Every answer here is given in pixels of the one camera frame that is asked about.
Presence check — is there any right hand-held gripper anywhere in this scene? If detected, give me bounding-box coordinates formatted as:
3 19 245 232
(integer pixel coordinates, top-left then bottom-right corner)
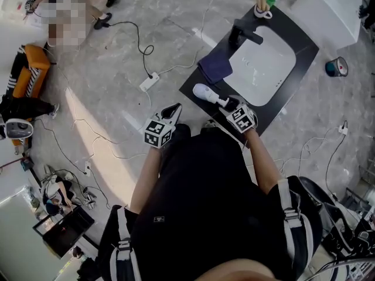
218 94 259 135

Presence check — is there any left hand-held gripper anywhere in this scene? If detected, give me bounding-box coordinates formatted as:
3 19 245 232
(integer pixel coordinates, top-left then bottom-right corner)
144 102 183 150

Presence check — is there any white pump bottle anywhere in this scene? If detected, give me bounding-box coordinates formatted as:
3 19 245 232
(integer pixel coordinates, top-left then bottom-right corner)
192 83 232 108

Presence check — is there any person's left forearm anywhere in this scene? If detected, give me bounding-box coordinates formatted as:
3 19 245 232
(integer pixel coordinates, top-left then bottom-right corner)
129 146 162 215

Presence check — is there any person's right forearm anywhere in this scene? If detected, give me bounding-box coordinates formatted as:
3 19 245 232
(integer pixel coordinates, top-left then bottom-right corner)
245 129 284 195

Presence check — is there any long white power strip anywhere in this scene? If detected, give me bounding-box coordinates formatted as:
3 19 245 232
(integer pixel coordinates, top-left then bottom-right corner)
139 71 161 92

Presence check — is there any dark blue folded towel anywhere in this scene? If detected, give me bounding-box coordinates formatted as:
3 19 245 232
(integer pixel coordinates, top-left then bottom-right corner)
197 53 234 85

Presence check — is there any white sink basin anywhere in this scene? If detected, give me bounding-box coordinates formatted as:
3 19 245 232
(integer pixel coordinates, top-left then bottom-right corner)
223 25 296 107

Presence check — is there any black faucet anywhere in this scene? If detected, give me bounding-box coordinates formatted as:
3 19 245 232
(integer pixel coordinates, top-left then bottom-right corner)
228 18 264 47

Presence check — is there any person's black clothing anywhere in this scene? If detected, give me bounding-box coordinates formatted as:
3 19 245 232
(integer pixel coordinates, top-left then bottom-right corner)
98 124 323 281

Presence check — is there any black sink cabinet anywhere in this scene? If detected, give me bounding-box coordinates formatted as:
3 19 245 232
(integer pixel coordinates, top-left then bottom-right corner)
179 4 319 136

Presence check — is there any white cup with wooden sticks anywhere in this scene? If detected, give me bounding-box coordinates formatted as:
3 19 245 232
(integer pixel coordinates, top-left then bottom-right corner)
253 0 273 20

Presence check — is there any blue trash bin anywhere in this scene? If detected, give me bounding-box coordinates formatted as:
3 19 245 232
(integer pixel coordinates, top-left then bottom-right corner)
325 56 349 78

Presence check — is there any black office chair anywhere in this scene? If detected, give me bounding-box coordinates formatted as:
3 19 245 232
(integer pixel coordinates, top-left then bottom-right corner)
298 176 375 263

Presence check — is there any white box cabinet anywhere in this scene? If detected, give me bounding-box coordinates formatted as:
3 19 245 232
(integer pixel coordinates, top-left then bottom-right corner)
290 0 364 51

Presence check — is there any orange striped chair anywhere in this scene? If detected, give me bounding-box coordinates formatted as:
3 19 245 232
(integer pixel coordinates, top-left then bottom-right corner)
7 44 51 99

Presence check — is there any white grey handheld device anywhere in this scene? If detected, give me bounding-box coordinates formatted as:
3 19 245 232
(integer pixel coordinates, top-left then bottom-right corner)
5 118 34 140

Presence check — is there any black monitor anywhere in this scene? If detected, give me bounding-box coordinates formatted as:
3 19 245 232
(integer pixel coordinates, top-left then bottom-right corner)
32 205 95 259

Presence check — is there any tangled white floor cable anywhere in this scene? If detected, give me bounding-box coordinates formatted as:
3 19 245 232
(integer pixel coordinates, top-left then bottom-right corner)
275 127 340 175

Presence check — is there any black power strip cable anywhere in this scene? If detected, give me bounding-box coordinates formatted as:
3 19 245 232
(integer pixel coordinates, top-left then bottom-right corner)
107 21 155 78

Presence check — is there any white power strip cable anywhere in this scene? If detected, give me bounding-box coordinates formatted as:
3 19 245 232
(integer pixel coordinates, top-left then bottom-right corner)
158 0 235 76

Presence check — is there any thin black floor cable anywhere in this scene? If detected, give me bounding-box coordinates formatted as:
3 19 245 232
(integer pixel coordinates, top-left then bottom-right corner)
325 120 349 196

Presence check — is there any person's right shoulder strap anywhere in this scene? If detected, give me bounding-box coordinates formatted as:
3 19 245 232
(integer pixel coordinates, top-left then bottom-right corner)
277 178 314 272

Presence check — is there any person's shoulder strap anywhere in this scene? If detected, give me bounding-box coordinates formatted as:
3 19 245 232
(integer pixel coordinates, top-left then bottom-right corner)
110 206 143 281
277 178 314 272

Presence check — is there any person's left shoulder strap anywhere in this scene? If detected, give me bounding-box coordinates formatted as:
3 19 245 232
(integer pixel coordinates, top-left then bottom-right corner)
110 206 143 281

